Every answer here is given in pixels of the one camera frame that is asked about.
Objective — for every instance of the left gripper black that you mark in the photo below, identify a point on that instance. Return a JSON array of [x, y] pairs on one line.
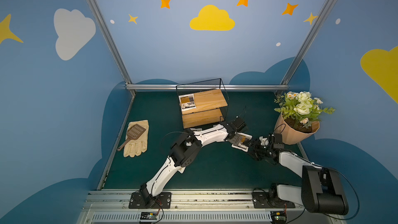
[[233, 131]]

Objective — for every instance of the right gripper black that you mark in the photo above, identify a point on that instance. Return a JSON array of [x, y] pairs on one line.
[[256, 146]]

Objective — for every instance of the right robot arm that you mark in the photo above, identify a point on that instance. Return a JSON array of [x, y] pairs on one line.
[[321, 190]]

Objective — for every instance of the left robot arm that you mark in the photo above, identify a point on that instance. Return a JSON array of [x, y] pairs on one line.
[[185, 150]]

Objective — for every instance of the potted white flower plant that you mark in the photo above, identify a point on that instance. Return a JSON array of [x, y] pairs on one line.
[[298, 115]]

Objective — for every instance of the right controller board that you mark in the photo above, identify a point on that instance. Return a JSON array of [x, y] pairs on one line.
[[278, 217]]

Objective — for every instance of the controller board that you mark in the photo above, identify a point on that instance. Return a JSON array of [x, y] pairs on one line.
[[278, 217], [148, 217]]

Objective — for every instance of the left controller board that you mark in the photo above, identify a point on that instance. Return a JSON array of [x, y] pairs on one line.
[[148, 217]]

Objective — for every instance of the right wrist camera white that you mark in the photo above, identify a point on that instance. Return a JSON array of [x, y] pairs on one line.
[[263, 141]]

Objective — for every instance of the black wire wooden shelf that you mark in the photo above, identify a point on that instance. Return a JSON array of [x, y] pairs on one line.
[[211, 99]]

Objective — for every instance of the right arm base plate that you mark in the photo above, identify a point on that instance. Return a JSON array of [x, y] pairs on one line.
[[264, 200]]

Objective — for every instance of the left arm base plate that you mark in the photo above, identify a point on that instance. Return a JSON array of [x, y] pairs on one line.
[[138, 201]]

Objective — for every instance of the aluminium front rail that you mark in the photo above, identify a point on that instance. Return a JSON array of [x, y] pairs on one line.
[[231, 206]]

